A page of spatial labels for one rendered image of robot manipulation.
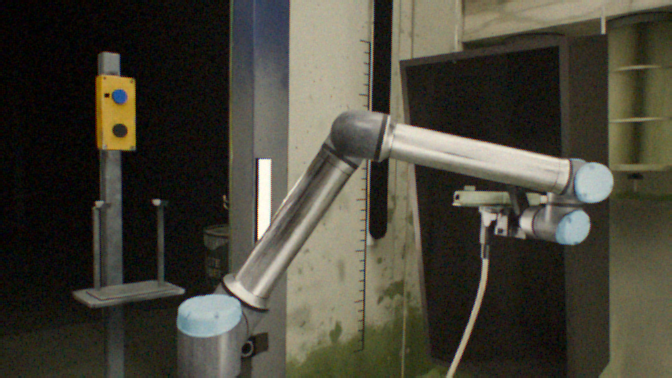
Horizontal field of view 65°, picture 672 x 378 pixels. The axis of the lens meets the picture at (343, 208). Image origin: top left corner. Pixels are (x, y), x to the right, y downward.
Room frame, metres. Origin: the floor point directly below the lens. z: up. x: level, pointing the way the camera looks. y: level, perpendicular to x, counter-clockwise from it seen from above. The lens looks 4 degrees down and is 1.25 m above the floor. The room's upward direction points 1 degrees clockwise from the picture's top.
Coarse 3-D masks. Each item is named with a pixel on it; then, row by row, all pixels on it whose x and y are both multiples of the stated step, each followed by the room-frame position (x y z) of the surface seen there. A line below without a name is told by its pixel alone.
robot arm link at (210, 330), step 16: (192, 304) 1.27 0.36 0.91; (208, 304) 1.27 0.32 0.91; (224, 304) 1.27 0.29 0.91; (240, 304) 1.29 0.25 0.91; (192, 320) 1.20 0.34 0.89; (208, 320) 1.20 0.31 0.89; (224, 320) 1.22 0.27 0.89; (240, 320) 1.27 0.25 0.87; (192, 336) 1.20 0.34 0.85; (208, 336) 1.20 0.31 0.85; (224, 336) 1.22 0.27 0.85; (240, 336) 1.27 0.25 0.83; (192, 352) 1.20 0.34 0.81; (208, 352) 1.20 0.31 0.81; (224, 352) 1.22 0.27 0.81; (240, 352) 1.27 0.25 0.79; (192, 368) 1.20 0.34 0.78; (208, 368) 1.20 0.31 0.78; (224, 368) 1.22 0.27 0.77; (240, 368) 1.27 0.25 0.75
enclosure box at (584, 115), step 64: (448, 64) 2.19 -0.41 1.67; (512, 64) 2.03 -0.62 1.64; (576, 64) 1.60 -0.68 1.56; (448, 128) 2.20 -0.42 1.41; (512, 128) 2.08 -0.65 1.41; (576, 128) 1.62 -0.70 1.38; (448, 192) 2.22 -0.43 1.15; (448, 256) 2.23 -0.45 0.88; (512, 256) 2.17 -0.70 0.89; (576, 256) 1.67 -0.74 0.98; (448, 320) 2.25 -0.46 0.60; (512, 320) 2.23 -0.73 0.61; (576, 320) 1.69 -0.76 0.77
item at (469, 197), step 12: (456, 192) 1.65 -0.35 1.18; (468, 192) 1.63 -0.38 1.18; (480, 192) 1.65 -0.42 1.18; (492, 192) 1.66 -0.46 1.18; (504, 192) 1.68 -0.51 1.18; (528, 192) 1.75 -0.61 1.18; (456, 204) 1.64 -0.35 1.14; (468, 204) 1.63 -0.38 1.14; (480, 204) 1.65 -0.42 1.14; (492, 204) 1.67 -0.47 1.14; (504, 204) 1.68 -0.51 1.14; (480, 228) 1.69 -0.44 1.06; (492, 228) 1.67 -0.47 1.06; (480, 240) 1.68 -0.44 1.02; (492, 240) 1.67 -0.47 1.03
